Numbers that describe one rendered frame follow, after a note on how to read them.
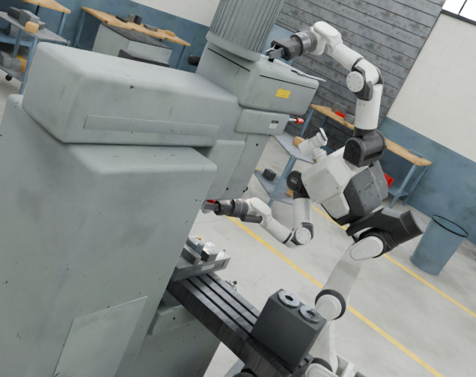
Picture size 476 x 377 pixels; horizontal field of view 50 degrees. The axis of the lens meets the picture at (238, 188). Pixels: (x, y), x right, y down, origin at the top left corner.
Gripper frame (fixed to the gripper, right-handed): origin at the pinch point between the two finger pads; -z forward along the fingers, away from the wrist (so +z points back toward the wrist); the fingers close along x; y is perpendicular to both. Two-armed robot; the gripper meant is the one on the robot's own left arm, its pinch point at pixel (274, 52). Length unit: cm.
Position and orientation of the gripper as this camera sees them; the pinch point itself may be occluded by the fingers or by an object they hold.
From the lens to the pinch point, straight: 201.5
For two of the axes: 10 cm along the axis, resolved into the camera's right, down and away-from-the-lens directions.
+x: -5.7, -5.1, 6.4
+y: -0.3, -7.8, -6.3
